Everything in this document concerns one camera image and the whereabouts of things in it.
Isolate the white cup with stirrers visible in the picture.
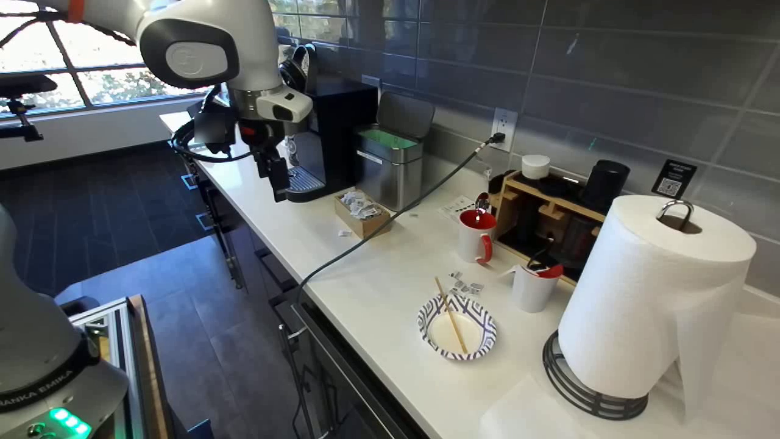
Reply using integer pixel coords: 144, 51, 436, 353
509, 262, 564, 311

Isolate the wooden sugar packet box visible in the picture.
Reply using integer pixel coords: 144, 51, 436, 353
335, 189, 389, 238

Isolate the small white lidded cup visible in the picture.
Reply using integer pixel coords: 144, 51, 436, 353
521, 153, 551, 179

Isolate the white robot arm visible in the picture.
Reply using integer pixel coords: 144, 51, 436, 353
2, 0, 313, 199

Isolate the wooden stir stick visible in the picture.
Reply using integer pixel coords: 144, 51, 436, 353
434, 276, 469, 353

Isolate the black QR code sign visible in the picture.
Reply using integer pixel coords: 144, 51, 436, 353
654, 159, 697, 199

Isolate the wooden condiment organizer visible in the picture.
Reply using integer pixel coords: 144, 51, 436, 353
493, 170, 605, 285

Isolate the patterned paper plate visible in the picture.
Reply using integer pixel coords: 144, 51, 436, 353
417, 294, 499, 364

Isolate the white wall outlet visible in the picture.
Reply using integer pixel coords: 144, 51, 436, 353
493, 106, 517, 151

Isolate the black paper towel holder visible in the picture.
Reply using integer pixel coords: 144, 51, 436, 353
543, 195, 700, 420

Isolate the black Keurig coffee maker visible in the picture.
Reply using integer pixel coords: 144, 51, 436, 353
278, 43, 377, 203

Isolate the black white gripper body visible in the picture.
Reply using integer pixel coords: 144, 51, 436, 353
170, 98, 282, 162

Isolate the white paper towel roll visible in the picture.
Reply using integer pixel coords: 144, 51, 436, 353
558, 195, 756, 417

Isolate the black cylindrical container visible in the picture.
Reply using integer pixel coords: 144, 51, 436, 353
583, 161, 628, 211

